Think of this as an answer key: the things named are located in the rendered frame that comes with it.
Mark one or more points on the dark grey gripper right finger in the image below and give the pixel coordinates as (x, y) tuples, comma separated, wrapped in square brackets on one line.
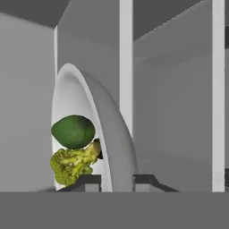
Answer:
[(144, 180)]

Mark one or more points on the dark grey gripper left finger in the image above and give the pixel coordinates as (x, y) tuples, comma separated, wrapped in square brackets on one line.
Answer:
[(89, 179)]

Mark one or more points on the white bowl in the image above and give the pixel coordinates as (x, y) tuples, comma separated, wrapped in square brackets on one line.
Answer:
[(117, 140)]

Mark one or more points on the yellow-green broccoli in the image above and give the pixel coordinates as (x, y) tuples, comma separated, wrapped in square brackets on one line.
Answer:
[(71, 165)]

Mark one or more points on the green avocado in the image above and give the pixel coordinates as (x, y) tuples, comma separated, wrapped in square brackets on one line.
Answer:
[(72, 131)]

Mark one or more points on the grey fridge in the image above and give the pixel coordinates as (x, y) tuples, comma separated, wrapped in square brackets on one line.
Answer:
[(176, 98)]

